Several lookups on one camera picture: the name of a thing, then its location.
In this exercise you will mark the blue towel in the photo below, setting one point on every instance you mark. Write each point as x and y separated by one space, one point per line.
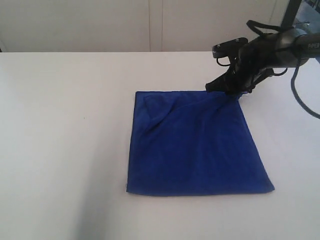
192 143

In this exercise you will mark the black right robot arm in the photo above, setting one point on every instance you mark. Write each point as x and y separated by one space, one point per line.
289 49

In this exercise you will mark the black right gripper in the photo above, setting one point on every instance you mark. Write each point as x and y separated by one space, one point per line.
243 76

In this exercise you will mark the black metal post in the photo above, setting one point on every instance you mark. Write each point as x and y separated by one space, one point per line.
290 13

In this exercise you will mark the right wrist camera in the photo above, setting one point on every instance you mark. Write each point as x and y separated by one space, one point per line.
229 48

